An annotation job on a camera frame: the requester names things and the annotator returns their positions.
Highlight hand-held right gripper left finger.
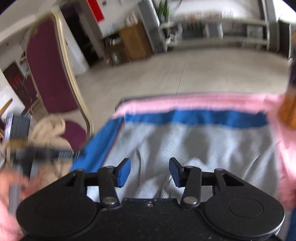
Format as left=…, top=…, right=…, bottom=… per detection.
left=65, top=158, right=132, bottom=208

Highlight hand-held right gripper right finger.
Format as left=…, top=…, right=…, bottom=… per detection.
left=169, top=157, right=246, bottom=208

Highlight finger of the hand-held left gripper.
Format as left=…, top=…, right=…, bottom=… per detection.
left=28, top=146, right=82, bottom=163

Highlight blue and light blue sweater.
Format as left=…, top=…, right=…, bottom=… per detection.
left=71, top=109, right=282, bottom=200

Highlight person's left hand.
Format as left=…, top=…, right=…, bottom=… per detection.
left=0, top=170, right=32, bottom=209

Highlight beige pants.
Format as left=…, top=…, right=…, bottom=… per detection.
left=29, top=115, right=75, bottom=181

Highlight dark red door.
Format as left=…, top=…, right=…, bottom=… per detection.
left=2, top=60, right=35, bottom=109

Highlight pink blanket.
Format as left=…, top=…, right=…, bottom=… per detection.
left=113, top=92, right=296, bottom=241

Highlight wooden cabinet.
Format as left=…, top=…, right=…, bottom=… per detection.
left=119, top=23, right=154, bottom=62

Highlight grey television cabinet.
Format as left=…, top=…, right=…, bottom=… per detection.
left=159, top=13, right=278, bottom=51

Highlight green potted plant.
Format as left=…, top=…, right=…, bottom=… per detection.
left=154, top=0, right=172, bottom=23

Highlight maroon chair with gold frame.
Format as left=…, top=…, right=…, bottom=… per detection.
left=25, top=11, right=96, bottom=151

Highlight red wall banner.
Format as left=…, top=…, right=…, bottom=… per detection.
left=86, top=0, right=105, bottom=23

